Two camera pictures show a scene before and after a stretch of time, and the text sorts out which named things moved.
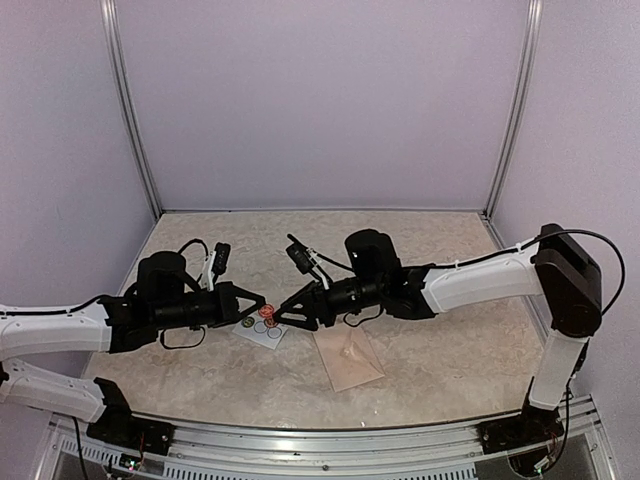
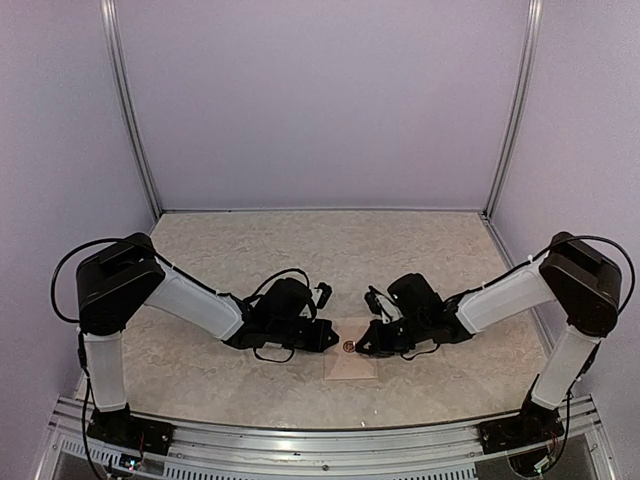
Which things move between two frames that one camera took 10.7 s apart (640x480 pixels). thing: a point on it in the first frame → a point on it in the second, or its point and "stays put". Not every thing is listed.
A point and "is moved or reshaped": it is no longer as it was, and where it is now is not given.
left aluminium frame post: (109, 11) stays put
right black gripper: (314, 293) → (379, 345)
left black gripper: (227, 310) → (323, 326)
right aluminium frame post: (533, 38) stays put
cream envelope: (348, 355) is moved or reshaped
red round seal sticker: (266, 311) is moved or reshaped
